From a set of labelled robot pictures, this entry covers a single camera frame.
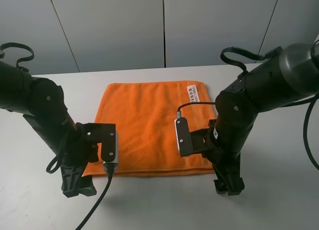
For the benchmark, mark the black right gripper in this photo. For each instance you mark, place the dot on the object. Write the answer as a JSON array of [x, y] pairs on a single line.
[[225, 141]]

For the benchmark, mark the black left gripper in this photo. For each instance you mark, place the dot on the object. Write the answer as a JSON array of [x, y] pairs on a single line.
[[77, 147]]

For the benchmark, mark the orange towel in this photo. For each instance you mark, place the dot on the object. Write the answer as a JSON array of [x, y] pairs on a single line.
[[144, 115]]

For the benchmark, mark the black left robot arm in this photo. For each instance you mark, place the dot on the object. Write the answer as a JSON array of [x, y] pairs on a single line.
[[41, 102]]

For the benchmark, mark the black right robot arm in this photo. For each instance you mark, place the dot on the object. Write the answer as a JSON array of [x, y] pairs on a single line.
[[279, 78]]

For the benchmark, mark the white towel label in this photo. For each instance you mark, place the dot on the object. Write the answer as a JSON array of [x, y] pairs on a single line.
[[193, 93]]

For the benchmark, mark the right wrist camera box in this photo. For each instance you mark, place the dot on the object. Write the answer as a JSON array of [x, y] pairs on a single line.
[[189, 143]]

